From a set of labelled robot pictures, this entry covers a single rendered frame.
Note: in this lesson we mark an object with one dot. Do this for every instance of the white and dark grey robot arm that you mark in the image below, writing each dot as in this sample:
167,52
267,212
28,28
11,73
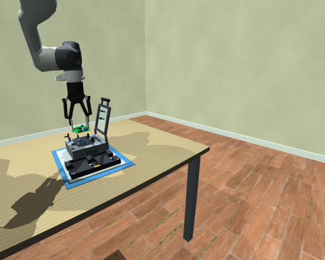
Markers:
67,57

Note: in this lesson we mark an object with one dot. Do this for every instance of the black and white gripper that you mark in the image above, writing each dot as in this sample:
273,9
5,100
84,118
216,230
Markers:
76,95

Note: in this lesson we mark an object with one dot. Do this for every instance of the green circuit board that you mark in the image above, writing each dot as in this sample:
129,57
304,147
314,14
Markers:
80,129

